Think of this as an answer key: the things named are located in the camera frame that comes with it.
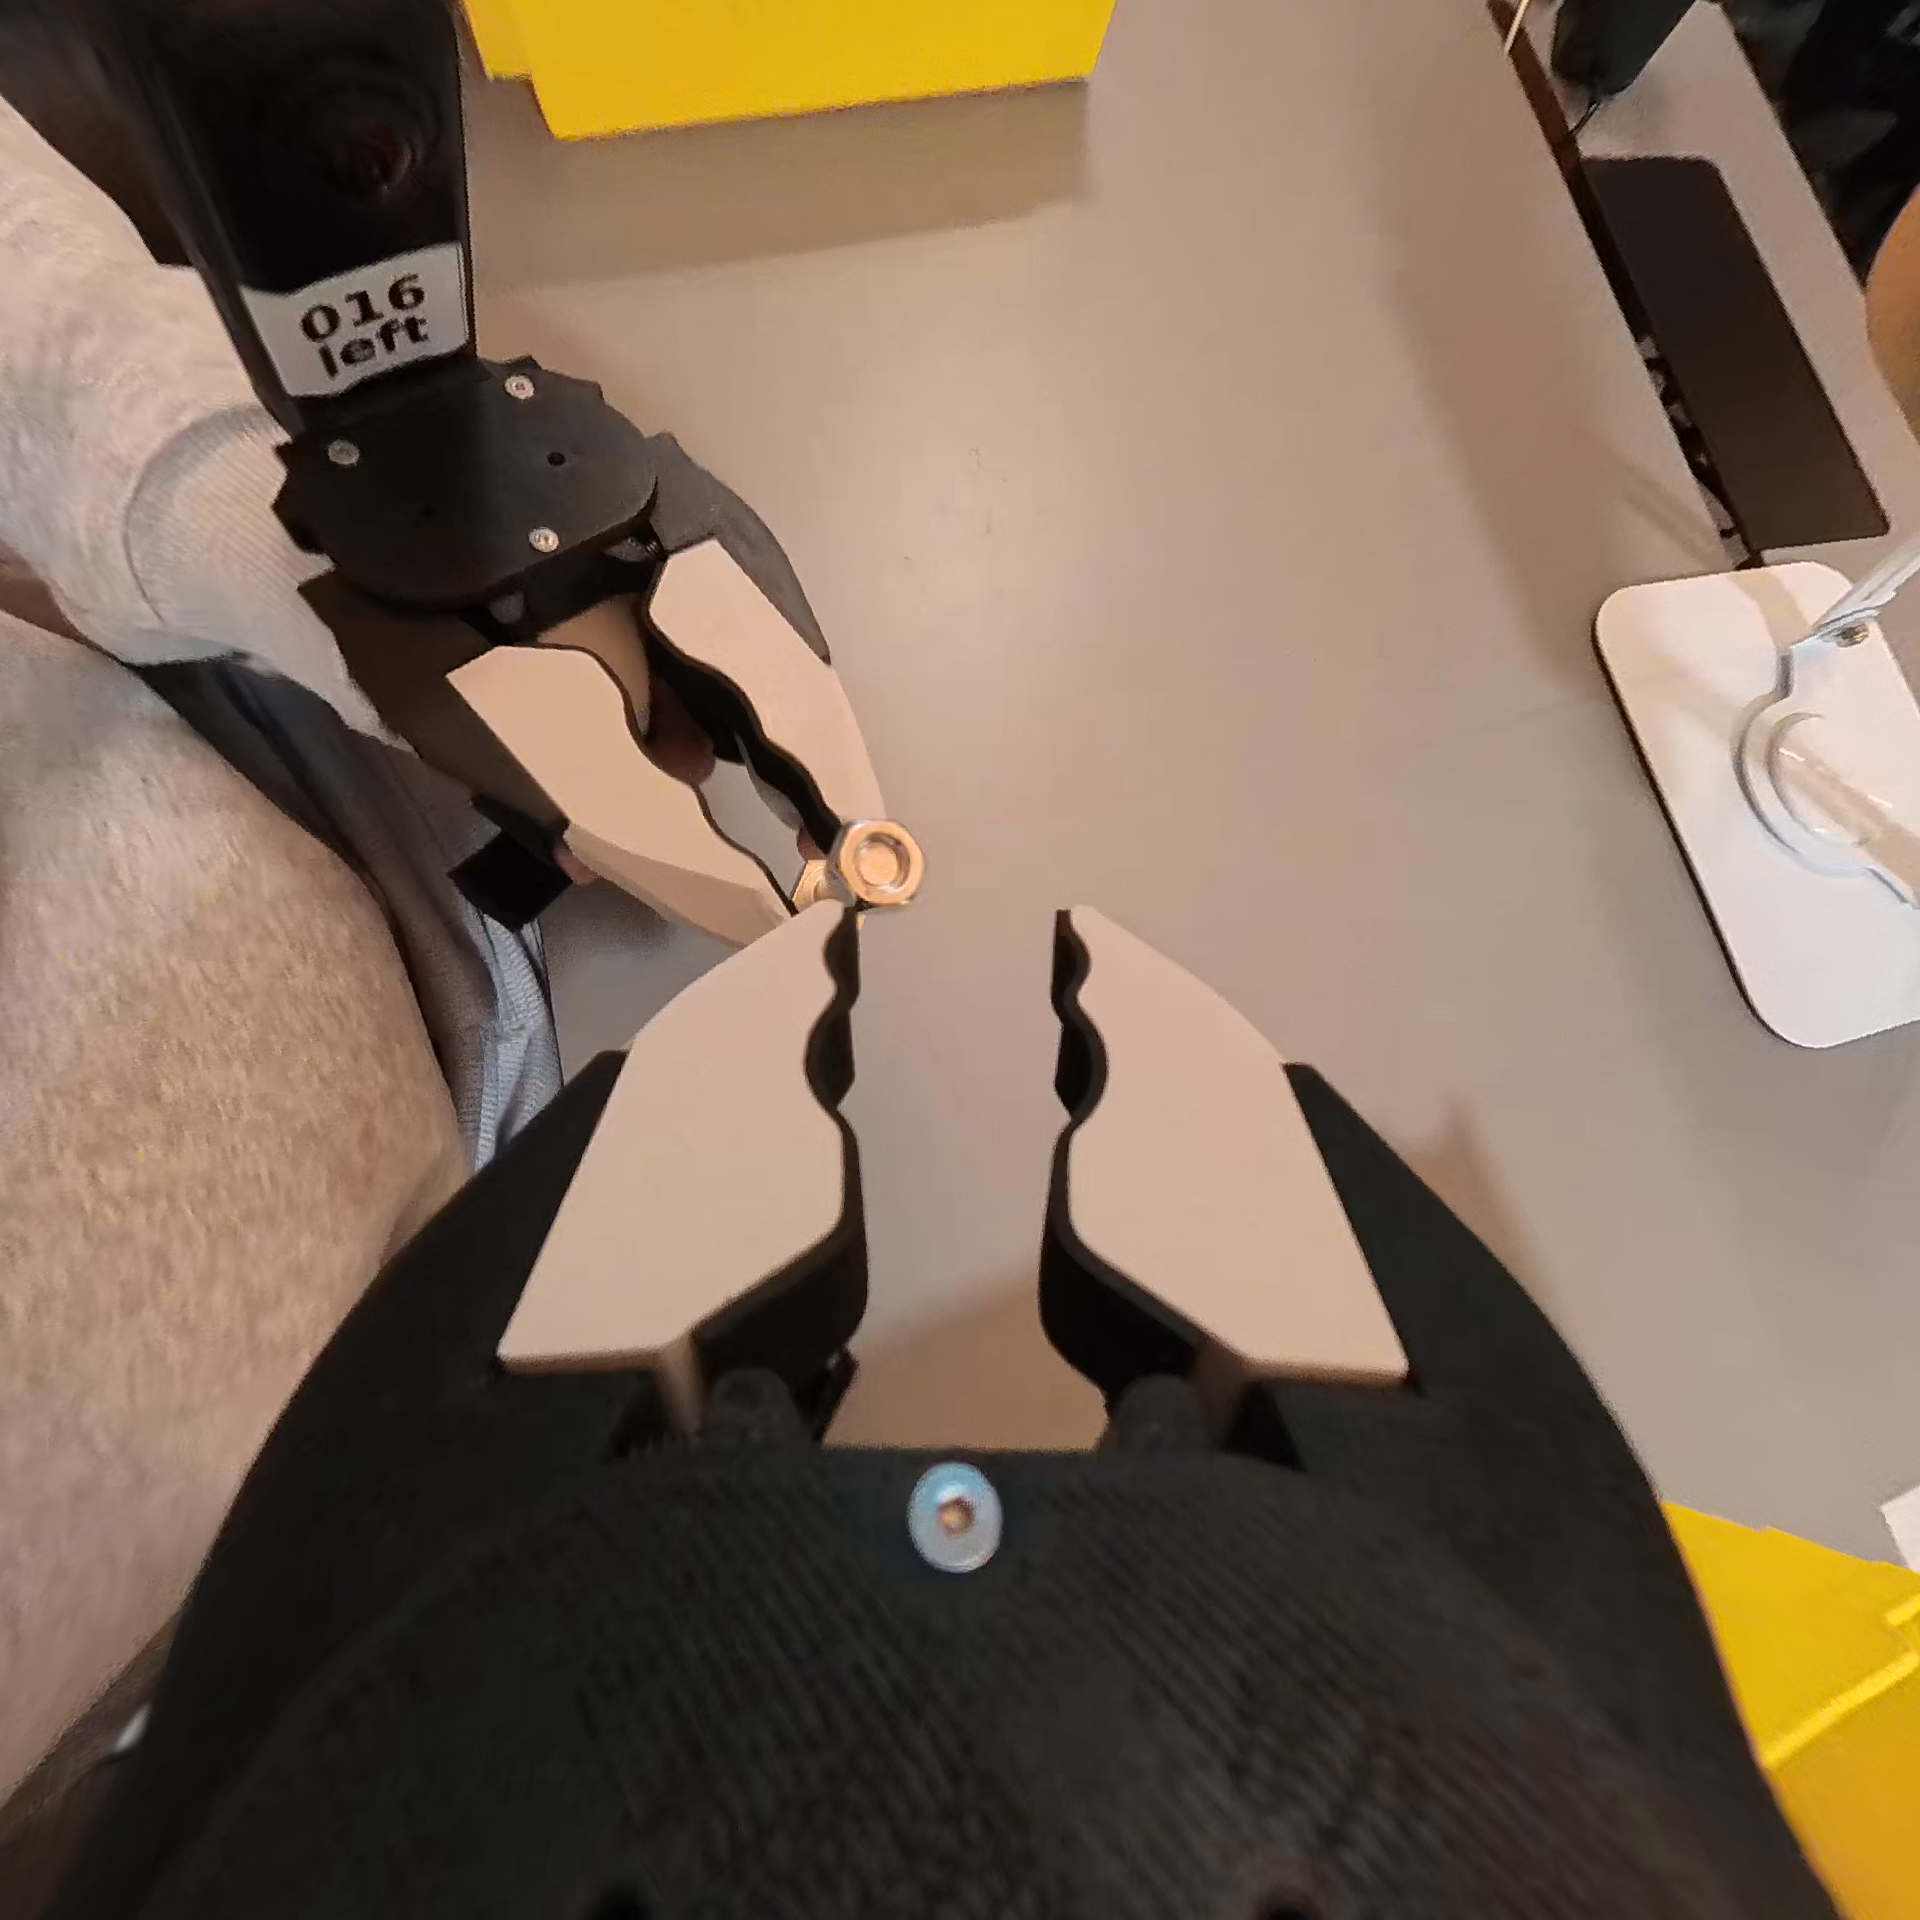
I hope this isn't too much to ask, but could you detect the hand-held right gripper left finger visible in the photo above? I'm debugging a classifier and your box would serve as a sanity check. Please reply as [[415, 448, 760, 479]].
[[495, 904, 872, 1412]]

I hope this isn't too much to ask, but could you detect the person's beige sweater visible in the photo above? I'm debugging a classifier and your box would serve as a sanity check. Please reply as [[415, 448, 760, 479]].
[[0, 600, 472, 1802]]

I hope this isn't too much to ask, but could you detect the dark cloth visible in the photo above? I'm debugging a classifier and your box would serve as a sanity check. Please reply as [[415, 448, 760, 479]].
[[1725, 0, 1920, 273]]

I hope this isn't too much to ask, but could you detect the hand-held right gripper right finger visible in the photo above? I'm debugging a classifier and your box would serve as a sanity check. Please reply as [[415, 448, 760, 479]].
[[1036, 904, 1413, 1420]]

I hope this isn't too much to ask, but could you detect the yellow box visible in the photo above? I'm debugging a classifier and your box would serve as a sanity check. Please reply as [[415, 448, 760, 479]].
[[1657, 1499, 1920, 1920], [456, 0, 1119, 144]]

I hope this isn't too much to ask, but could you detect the metal bolt with nut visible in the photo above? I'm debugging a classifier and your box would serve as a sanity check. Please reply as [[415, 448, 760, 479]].
[[790, 817, 928, 915]]

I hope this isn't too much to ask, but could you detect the black flat pad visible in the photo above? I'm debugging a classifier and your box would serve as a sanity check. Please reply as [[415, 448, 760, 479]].
[[1575, 159, 1893, 559]]

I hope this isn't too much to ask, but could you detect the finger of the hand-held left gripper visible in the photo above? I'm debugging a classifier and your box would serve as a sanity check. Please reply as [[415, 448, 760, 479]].
[[643, 539, 888, 874], [444, 643, 804, 946]]

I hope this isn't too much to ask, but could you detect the person's striped shirt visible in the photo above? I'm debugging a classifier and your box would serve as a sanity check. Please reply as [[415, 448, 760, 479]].
[[449, 900, 565, 1173]]

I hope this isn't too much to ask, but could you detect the grey desk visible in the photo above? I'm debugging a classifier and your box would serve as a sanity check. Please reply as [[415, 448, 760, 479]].
[[456, 0, 1920, 1561]]

